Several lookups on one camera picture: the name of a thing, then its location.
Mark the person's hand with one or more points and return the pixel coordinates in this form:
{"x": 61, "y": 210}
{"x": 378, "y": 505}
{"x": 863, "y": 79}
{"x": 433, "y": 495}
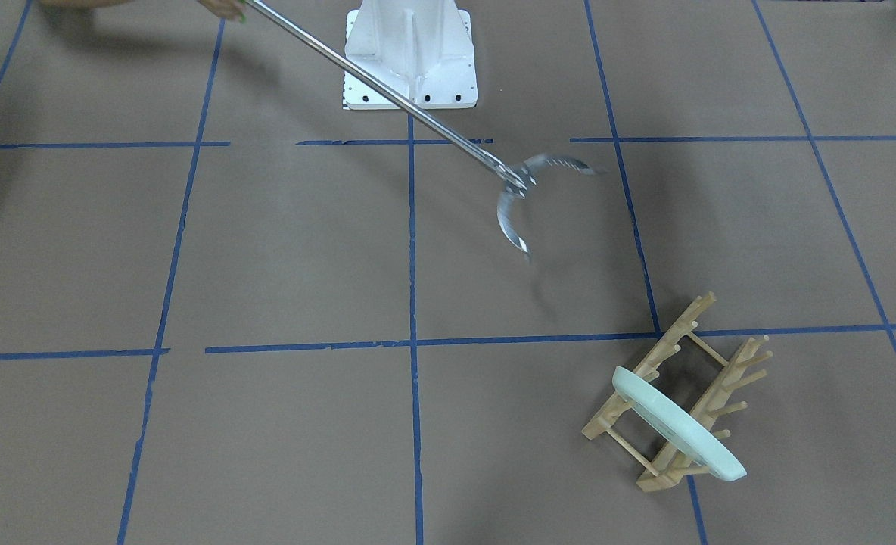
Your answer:
{"x": 225, "y": 9}

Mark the metal reacher grabber tool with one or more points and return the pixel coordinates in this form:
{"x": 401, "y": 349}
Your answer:
{"x": 518, "y": 178}

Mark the light green plate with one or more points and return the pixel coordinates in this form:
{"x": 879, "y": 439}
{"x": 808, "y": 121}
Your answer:
{"x": 677, "y": 426}

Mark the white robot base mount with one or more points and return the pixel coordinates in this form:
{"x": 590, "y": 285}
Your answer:
{"x": 422, "y": 49}

